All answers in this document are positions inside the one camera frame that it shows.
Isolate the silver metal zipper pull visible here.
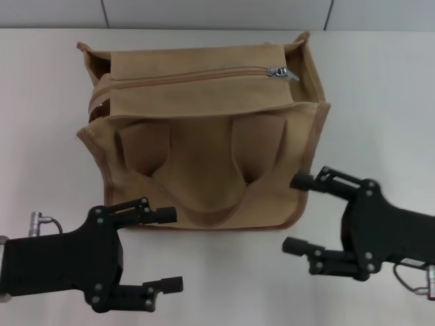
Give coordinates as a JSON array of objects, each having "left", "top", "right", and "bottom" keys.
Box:
[{"left": 266, "top": 66, "right": 300, "bottom": 82}]

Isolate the gripper cable with connector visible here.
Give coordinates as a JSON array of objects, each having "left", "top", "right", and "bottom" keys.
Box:
[
  {"left": 393, "top": 263, "right": 435, "bottom": 302},
  {"left": 30, "top": 211, "right": 65, "bottom": 237}
]

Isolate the left gripper cable with connector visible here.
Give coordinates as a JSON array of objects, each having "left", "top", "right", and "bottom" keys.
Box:
[{"left": 30, "top": 211, "right": 65, "bottom": 237}]

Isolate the khaki canvas food bag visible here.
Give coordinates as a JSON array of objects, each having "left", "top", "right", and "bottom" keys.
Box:
[{"left": 75, "top": 31, "right": 332, "bottom": 232}]

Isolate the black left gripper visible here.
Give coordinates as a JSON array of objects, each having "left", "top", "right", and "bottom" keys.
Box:
[{"left": 5, "top": 196, "right": 184, "bottom": 314}]

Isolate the right gripper cable with connector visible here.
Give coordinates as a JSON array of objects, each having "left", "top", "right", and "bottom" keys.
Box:
[{"left": 393, "top": 263, "right": 435, "bottom": 302}]

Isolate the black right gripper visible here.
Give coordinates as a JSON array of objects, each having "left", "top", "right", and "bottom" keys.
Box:
[{"left": 281, "top": 165, "right": 435, "bottom": 282}]

